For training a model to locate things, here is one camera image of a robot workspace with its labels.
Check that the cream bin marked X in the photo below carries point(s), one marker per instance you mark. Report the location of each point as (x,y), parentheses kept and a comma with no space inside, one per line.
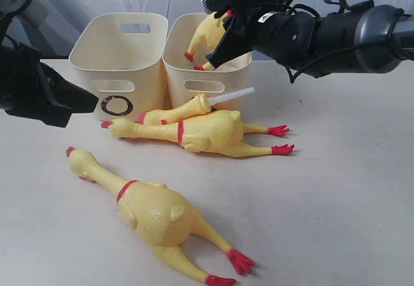
(184,82)

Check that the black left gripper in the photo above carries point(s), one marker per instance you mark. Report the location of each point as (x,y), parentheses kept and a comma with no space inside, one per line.
(22,93)

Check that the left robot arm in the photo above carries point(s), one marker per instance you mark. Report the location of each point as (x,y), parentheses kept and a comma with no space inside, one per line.
(34,90)

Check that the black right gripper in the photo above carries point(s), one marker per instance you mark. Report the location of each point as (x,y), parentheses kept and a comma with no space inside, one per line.
(285,37)

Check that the headless yellow rubber chicken body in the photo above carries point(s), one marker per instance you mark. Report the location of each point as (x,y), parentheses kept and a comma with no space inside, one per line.
(210,31)

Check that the yellow rubber chicken front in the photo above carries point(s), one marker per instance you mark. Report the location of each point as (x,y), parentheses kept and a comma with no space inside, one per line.
(163,218)

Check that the yellow rubber chicken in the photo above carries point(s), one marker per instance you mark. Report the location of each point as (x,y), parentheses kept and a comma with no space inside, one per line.
(220,132)
(163,218)

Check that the cream bin marked O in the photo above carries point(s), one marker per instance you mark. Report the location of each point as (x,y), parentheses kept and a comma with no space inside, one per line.
(118,58)

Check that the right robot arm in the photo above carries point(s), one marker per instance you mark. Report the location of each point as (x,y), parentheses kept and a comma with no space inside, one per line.
(359,38)

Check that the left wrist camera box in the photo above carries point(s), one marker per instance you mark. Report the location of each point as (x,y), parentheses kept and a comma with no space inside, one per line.
(13,8)

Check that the detached chicken head with tube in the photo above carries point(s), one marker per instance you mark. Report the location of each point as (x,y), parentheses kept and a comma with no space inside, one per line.
(200,104)

